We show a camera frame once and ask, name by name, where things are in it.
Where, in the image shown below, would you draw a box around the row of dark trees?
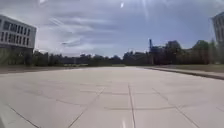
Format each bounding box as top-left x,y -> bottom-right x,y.
6,39 -> 224,67

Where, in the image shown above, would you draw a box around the pale concrete slab plaza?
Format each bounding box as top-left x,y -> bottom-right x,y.
0,66 -> 224,128

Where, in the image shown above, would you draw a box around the blue crane tower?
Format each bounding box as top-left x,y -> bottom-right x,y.
148,38 -> 154,53

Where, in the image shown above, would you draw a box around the low dark kerb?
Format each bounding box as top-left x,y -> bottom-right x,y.
145,66 -> 224,81

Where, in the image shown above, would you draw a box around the dark ground strip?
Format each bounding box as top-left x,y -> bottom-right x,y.
0,65 -> 81,75

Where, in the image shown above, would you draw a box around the grass strip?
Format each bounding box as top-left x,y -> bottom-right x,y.
166,63 -> 224,74

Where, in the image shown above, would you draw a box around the white building with dark windows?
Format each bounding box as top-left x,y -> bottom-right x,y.
0,14 -> 38,66

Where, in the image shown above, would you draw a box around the tall grey building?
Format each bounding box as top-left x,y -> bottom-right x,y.
211,11 -> 224,46

